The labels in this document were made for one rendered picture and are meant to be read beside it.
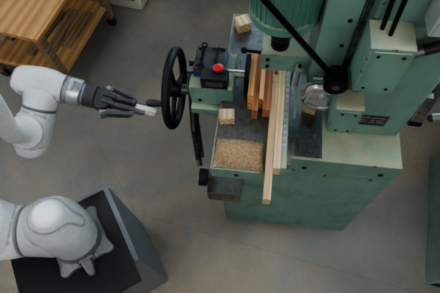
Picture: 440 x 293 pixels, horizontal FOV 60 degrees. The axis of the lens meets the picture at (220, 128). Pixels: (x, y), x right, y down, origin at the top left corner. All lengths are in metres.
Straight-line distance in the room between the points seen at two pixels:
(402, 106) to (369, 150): 0.19
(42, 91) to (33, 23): 0.95
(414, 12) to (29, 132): 1.04
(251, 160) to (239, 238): 0.93
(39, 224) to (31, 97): 0.38
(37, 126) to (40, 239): 0.33
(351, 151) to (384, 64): 0.46
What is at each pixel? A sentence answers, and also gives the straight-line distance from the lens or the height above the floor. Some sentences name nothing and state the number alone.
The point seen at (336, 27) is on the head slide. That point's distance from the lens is 0.95.
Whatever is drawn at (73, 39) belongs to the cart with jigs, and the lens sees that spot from 2.49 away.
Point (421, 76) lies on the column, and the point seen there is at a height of 1.12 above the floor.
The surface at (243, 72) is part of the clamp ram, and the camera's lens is 1.17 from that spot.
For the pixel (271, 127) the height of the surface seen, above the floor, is 0.94.
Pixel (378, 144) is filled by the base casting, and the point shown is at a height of 0.80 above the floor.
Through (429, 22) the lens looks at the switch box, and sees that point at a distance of 0.86.
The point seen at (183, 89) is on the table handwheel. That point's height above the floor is 0.82.
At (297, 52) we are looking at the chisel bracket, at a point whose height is 1.07.
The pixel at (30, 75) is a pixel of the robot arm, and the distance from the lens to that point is 1.28.
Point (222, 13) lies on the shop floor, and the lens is 2.70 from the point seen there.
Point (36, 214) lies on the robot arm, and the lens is 1.19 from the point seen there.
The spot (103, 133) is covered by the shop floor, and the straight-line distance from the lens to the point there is 2.29.
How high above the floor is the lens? 1.90
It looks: 62 degrees down
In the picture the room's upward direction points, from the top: 6 degrees counter-clockwise
